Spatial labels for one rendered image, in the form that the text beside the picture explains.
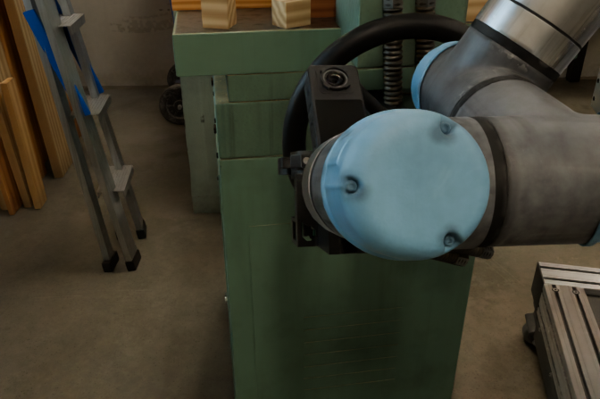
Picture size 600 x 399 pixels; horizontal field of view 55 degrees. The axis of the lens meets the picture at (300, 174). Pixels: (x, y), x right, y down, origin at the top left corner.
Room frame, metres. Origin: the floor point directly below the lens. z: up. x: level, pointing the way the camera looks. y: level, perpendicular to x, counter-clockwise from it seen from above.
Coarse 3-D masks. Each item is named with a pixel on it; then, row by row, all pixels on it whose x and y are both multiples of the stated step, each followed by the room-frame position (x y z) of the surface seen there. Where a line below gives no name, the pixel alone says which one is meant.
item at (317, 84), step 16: (320, 80) 0.47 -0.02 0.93; (336, 80) 0.47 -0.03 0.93; (352, 80) 0.47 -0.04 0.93; (320, 96) 0.45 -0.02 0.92; (336, 96) 0.46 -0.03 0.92; (352, 96) 0.46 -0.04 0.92; (320, 112) 0.44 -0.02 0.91; (336, 112) 0.44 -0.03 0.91; (352, 112) 0.44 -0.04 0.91; (320, 128) 0.43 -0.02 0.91; (336, 128) 0.43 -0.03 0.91; (320, 144) 0.41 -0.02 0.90
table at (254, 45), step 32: (192, 32) 0.77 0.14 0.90; (224, 32) 0.78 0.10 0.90; (256, 32) 0.78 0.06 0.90; (288, 32) 0.79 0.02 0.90; (320, 32) 0.79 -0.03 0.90; (192, 64) 0.77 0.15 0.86; (224, 64) 0.77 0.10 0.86; (256, 64) 0.78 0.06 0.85; (288, 64) 0.79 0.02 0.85; (352, 64) 0.72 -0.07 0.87
